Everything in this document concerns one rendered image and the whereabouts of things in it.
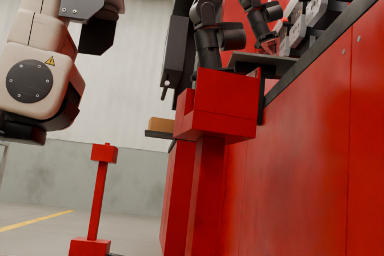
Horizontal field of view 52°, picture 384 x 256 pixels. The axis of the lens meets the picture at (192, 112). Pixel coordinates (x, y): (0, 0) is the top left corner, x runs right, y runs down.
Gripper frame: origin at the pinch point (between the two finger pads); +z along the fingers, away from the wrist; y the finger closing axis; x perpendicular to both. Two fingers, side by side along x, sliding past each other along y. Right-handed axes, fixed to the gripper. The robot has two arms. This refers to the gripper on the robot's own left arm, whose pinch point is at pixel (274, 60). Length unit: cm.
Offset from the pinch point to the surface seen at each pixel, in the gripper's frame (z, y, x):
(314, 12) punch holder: -6.3, -19.4, -11.2
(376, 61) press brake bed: 22, -81, 16
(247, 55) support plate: -3.2, -8.1, 11.2
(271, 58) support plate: 0.5, -8.8, 4.0
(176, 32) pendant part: -59, 98, 14
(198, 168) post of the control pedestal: 26, -36, 43
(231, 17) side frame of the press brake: -52, 86, -19
